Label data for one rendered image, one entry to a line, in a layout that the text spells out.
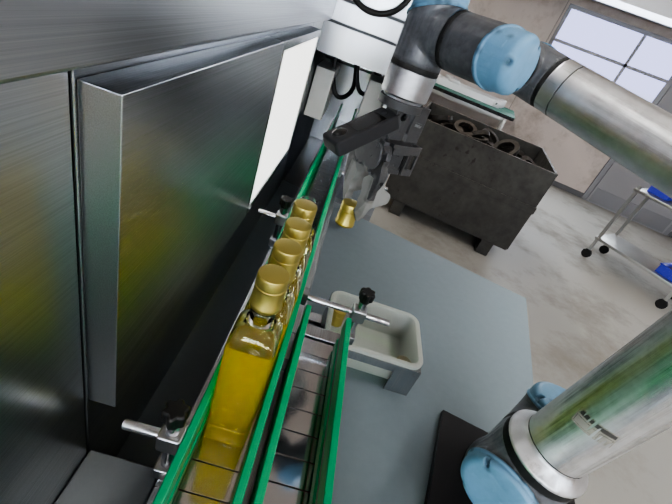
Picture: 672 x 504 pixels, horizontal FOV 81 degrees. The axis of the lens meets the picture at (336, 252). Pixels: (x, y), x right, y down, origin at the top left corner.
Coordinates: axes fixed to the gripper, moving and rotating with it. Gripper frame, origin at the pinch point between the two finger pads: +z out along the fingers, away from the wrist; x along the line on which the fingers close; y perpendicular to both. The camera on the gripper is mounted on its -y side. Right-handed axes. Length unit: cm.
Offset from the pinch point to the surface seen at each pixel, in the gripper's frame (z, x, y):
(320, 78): -4, 83, 34
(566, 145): 50, 277, 589
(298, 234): -4.5, -14.2, -18.2
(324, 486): 15.0, -36.2, -19.1
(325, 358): 23.2, -14.3, -4.8
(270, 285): -4.8, -23.2, -25.4
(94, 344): 3.7, -20.0, -40.5
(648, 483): 112, -64, 183
